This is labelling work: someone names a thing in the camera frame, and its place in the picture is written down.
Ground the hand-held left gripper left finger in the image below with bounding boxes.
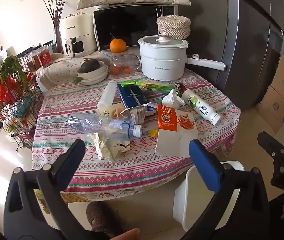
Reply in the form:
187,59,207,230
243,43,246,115
3,139,110,240

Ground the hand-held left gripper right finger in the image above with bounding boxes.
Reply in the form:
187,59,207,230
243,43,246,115
182,139,271,240

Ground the cream paper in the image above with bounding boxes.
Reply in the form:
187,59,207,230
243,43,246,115
88,132,131,162

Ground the clear crushed plastic bottle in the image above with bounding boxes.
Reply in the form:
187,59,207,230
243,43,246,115
68,112,143,140

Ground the orange snack carton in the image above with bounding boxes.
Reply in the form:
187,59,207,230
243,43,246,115
154,104,199,157

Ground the white plastic bin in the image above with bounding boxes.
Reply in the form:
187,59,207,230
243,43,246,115
172,160,245,232

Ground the beige carton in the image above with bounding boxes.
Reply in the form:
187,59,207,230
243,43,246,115
99,104,125,119

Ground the white bottle with green label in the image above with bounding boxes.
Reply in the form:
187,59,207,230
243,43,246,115
181,89,222,126

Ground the white tissue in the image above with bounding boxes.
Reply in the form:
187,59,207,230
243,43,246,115
161,89,186,109

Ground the crushed yogurt cup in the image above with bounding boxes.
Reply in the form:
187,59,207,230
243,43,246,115
119,106,147,125

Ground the person's left hand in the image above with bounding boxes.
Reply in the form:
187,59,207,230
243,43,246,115
111,227,141,240

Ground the floral under tablecloth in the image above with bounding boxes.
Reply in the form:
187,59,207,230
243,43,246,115
33,187,145,215

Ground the patterned woven tablecloth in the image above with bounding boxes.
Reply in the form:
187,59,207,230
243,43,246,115
31,66,242,196

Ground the brown fuzzy slipper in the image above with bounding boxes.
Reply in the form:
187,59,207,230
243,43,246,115
86,202,124,233

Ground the plain white small bottle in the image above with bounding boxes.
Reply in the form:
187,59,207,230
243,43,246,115
97,80,118,110

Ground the red drink can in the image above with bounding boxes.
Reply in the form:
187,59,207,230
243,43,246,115
174,82,185,97

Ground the white ceramic bowl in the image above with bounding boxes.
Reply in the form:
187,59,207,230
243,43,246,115
73,60,109,85

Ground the dark blue box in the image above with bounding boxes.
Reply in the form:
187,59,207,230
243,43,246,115
117,84,157,116

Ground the white floral cloth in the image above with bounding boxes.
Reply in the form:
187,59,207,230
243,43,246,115
36,56,107,91

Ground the dark green avocado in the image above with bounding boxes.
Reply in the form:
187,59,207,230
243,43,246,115
80,59,100,74

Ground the green snack packet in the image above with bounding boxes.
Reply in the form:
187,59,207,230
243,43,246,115
121,80,177,92

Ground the red label jar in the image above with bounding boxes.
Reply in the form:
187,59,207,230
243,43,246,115
36,49,53,68

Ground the grey refrigerator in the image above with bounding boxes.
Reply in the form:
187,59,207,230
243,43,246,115
177,0,284,111

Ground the green leafy plant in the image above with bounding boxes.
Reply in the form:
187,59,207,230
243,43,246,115
0,55,33,91

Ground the glass teapot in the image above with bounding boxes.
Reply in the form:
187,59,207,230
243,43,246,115
101,50,142,76

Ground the white electric pot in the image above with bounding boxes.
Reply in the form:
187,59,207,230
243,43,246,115
137,40,226,81

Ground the large tangerine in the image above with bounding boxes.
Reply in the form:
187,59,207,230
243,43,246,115
109,38,127,54

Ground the glass vase with bare twigs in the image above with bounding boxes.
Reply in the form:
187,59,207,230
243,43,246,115
42,0,73,54

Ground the cream air fryer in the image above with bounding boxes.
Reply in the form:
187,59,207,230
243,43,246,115
60,12,99,57

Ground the white pot lid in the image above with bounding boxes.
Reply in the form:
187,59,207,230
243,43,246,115
137,35,189,50

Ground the black microwave oven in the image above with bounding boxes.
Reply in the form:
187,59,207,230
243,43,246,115
93,4,179,53

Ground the black wire rack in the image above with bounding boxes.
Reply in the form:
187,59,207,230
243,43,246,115
0,46,45,151

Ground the woven rope basket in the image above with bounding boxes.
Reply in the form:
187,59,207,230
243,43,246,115
156,15,191,40

